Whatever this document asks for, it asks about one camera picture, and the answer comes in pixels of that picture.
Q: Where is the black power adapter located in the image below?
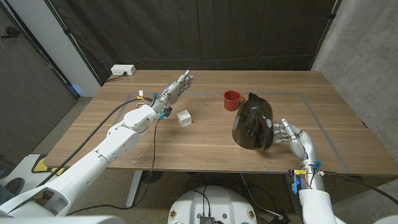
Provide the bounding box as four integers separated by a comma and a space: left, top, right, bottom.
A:
269, 213, 292, 224

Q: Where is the white power strip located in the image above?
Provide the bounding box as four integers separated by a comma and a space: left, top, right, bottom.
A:
110, 64, 137, 77

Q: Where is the black round fan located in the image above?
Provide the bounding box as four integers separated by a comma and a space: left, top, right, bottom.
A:
141, 170, 164, 184

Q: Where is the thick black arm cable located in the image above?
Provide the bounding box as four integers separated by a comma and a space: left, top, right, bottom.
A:
37, 97, 155, 187
320, 170, 398, 206

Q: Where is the black glossy kettle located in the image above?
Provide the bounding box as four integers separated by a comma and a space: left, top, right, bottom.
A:
231, 91, 274, 152

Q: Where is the red enamel cup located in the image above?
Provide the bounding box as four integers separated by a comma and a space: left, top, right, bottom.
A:
223, 90, 246, 112

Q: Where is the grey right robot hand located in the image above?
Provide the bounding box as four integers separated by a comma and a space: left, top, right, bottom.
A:
272, 118, 318, 163

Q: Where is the black torso cable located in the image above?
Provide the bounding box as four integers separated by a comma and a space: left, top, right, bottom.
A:
190, 186, 212, 218

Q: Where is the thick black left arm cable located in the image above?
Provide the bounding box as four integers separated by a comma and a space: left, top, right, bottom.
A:
37, 97, 155, 187

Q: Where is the white cube block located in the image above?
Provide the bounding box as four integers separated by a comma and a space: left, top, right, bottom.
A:
176, 109, 193, 128

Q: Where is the white base with yellow pad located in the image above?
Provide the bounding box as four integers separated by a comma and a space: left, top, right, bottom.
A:
0, 154, 68, 195

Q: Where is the black power strip cord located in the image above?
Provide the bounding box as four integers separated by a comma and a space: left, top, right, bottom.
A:
106, 71, 128, 83

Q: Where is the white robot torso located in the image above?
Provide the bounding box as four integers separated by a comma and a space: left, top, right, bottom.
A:
167, 185, 258, 224

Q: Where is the white table leg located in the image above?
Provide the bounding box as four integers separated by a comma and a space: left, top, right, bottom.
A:
126, 170, 144, 208

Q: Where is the black fabric backdrop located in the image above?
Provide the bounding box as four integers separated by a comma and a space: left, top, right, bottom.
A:
46, 0, 338, 83

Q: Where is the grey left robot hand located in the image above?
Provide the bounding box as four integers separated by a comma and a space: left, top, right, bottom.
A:
152, 70, 194, 114

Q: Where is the black door handle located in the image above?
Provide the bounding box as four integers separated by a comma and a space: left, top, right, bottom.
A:
0, 26, 22, 40

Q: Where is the thin black left wrist cable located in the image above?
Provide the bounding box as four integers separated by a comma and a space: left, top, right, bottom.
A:
67, 119, 161, 217

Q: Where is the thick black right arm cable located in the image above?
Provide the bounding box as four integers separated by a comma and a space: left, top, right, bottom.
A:
320, 170, 398, 206

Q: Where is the grey tape outline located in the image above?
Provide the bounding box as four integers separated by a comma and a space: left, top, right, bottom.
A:
96, 92, 351, 170

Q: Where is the grey floor cable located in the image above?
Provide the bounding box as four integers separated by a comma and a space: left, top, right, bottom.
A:
238, 172, 284, 219

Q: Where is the black backdrop stand pole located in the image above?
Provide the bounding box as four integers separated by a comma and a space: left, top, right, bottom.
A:
43, 0, 103, 86
310, 0, 343, 71

